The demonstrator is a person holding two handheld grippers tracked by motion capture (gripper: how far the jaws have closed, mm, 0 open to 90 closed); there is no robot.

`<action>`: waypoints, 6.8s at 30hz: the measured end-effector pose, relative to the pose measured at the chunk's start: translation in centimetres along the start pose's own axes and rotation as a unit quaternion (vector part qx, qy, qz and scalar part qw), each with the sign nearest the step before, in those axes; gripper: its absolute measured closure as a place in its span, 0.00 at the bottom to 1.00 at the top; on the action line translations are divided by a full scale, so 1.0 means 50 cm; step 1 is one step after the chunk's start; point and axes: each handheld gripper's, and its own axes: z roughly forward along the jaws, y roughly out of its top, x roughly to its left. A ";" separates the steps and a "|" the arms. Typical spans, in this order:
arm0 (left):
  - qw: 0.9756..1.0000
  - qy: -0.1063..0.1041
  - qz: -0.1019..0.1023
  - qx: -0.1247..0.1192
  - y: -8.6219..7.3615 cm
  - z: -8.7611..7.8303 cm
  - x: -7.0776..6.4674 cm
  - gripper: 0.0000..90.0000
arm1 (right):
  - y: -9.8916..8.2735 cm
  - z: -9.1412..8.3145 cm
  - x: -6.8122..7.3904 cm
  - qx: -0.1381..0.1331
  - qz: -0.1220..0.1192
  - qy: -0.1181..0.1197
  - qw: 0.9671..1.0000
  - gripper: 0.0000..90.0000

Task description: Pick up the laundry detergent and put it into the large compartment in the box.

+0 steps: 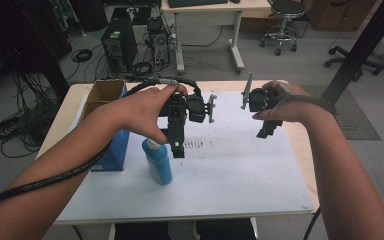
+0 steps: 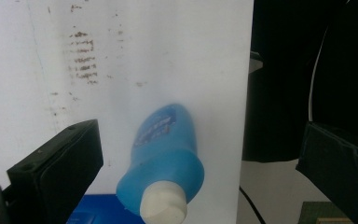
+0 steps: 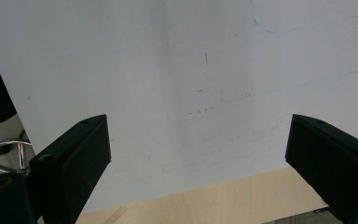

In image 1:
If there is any blue cardboard box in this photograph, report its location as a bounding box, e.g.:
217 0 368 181
79 78 132 173

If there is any person's right hand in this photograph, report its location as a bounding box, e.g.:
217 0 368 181
251 79 318 123

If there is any black metal stand post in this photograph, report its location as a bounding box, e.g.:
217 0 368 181
319 0 384 108

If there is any person's left hand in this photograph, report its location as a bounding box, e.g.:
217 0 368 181
112 83 190 145

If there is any white paper sheet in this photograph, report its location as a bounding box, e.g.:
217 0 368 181
55 89 315 224

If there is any dark curtain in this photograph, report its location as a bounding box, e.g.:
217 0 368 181
0 0 74 101

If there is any brown wooden cabinet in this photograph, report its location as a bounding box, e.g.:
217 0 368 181
303 0 381 33

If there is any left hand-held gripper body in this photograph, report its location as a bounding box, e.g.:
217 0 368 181
159 93 219 124

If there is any black office chair base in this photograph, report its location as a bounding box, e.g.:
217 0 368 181
324 45 384 83

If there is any blue bottle with white cap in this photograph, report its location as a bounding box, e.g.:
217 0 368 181
141 137 174 187

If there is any black computer tower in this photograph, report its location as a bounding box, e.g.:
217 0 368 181
100 17 139 73

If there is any black round stool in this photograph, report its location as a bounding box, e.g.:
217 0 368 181
259 0 307 57

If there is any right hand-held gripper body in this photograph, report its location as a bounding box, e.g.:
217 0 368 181
240 70 282 114

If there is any small black cable coil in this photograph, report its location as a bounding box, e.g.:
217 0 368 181
70 48 94 64

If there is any light wooden table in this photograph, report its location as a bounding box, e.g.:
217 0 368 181
34 79 322 228

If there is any black spiral-wrapped cable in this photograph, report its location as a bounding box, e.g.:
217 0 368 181
0 75 204 214

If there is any grey cable plug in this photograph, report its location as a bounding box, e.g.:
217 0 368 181
152 74 180 87

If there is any bundle of black cables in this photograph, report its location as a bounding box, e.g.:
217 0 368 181
0 71 63 159

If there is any white desk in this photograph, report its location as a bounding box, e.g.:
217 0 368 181
160 0 275 75

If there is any black keyboard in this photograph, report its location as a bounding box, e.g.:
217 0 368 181
167 0 230 9

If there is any grey floor mat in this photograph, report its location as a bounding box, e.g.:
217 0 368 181
300 84 382 142

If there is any open computer case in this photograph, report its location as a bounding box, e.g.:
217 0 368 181
146 16 172 69

